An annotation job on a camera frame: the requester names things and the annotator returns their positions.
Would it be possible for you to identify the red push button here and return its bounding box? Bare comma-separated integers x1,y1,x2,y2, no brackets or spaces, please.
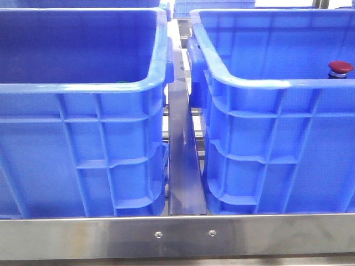
328,60,354,79

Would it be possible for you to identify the steel divider bar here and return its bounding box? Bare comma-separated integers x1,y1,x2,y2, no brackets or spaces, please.
169,44,207,216

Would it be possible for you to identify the right blue plastic crate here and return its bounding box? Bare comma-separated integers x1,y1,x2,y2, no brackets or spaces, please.
190,9,354,214

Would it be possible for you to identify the blue plastic crate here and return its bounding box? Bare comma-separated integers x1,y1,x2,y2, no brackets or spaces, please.
190,9,354,214
1,8,174,220

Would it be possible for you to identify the left blue plastic crate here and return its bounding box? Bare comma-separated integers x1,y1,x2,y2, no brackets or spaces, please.
1,8,174,220

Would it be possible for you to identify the far blue crate centre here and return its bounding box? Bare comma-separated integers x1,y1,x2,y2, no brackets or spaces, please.
173,0,256,18

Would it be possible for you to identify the far blue crate left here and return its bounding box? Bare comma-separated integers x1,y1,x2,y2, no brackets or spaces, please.
1,0,170,11

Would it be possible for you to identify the left rail screw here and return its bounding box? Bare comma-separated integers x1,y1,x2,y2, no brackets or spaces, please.
154,231,163,239

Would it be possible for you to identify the rail screw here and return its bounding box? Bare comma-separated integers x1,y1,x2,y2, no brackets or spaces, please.
209,229,216,237
154,231,163,239

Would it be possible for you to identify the right rail screw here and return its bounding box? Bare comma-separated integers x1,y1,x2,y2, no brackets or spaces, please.
209,229,216,237

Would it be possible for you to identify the steel front rail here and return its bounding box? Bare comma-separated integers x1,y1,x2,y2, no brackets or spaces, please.
1,213,354,260

